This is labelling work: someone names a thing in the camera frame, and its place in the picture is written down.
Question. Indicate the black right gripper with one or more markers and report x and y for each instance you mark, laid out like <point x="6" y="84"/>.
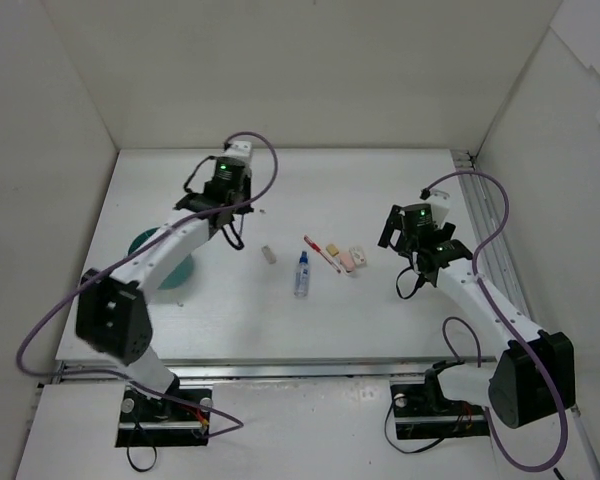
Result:
<point x="393" y="230"/>

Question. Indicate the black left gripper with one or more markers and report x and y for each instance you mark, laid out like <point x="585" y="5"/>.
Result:
<point x="237" y="201"/>

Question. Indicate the grey white eraser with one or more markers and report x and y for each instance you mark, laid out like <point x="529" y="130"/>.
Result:
<point x="268" y="254"/>

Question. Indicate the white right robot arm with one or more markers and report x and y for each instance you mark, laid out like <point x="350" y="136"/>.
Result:
<point x="534" y="373"/>

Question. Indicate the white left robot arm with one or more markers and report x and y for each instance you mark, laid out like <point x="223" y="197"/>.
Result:
<point x="112" y="314"/>

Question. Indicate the white boxed eraser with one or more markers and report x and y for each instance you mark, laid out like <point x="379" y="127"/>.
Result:
<point x="358" y="256"/>

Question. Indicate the yellow eraser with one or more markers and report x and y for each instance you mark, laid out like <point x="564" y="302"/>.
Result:
<point x="332" y="249"/>

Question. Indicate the red ballpoint pen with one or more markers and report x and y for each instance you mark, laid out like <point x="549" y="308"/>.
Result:
<point x="315" y="247"/>

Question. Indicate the teal round pen holder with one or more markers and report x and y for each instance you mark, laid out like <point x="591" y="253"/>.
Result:
<point x="179" y="275"/>

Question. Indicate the clear blue-cap glue bottle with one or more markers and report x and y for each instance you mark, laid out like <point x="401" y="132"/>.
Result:
<point x="302" y="276"/>

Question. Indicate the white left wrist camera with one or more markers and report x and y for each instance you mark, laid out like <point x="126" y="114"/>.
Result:
<point x="240" y="150"/>

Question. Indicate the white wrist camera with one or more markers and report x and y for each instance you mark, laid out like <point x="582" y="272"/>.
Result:
<point x="439" y="202"/>
<point x="240" y="150"/>

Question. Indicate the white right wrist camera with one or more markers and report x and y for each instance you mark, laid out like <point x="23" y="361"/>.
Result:
<point x="439" y="202"/>

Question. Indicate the aluminium right side rail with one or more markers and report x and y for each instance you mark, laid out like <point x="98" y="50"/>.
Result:
<point x="485" y="205"/>

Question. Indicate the aluminium rail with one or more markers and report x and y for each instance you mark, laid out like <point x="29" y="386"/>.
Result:
<point x="485" y="205"/>
<point x="235" y="369"/>

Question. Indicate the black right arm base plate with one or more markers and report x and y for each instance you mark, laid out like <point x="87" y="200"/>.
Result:
<point x="413" y="416"/>

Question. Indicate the aluminium front rail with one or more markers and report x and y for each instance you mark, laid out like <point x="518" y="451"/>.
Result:
<point x="235" y="369"/>

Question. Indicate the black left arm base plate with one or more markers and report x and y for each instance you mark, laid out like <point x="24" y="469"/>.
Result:
<point x="145" y="422"/>

